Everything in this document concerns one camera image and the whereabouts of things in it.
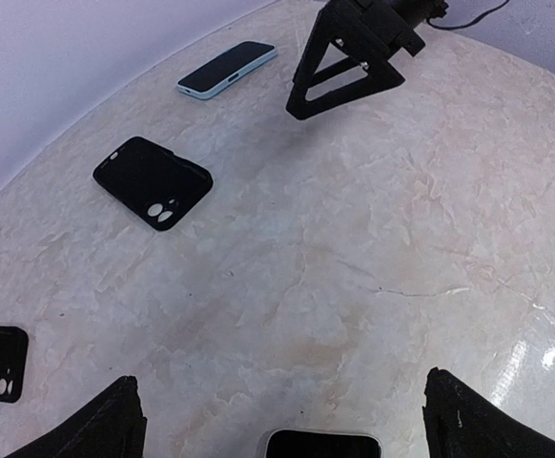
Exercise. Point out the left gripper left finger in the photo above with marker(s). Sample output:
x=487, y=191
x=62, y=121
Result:
x=112, y=424

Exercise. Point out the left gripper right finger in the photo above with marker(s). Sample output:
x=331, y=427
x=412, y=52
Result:
x=459, y=422

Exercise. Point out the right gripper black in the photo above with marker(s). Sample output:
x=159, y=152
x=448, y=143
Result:
x=346, y=57

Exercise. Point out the light blue phone case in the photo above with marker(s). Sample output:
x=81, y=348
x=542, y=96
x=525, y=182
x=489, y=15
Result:
x=232, y=78

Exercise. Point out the black phone teal edge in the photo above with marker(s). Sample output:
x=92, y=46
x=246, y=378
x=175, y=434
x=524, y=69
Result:
x=230, y=67

